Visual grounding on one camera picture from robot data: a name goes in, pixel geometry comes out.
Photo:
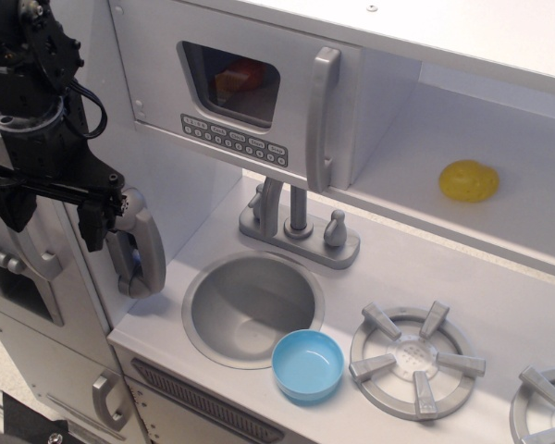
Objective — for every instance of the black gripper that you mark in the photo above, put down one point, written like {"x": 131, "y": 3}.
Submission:
{"x": 48, "y": 155}

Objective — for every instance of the white toy microwave door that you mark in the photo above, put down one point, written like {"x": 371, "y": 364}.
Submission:
{"x": 170, "y": 51}

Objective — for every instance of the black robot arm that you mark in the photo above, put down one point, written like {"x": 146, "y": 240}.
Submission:
{"x": 38, "y": 63}

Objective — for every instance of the orange toy food in microwave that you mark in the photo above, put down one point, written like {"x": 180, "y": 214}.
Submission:
{"x": 241, "y": 76}

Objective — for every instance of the grey ice dispenser panel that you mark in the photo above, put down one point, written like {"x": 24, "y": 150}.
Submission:
{"x": 26, "y": 288}

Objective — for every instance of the silver toy telephone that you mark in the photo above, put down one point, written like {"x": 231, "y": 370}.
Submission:
{"x": 136, "y": 249}

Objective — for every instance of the round silver sink basin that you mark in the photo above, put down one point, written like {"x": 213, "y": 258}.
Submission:
{"x": 239, "y": 307}

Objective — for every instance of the grey oven vent panel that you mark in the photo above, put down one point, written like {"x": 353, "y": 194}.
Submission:
{"x": 211, "y": 407}

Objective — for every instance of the silver toy faucet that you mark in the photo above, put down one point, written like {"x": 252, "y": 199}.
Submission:
{"x": 290, "y": 227}

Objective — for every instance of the white toy kitchen unit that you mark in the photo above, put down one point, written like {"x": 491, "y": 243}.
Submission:
{"x": 438, "y": 82}

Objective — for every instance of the light blue plastic bowl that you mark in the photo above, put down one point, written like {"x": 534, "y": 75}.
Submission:
{"x": 307, "y": 366}

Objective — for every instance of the silver stove burner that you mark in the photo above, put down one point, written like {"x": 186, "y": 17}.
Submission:
{"x": 413, "y": 363}
{"x": 532, "y": 413}

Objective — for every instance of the yellow toy lemon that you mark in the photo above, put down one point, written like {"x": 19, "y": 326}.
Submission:
{"x": 468, "y": 181}

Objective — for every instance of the silver fridge door handle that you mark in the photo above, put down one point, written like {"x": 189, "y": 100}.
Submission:
{"x": 45, "y": 265}

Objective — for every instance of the silver lower door handle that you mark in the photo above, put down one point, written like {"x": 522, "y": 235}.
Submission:
{"x": 102, "y": 389}

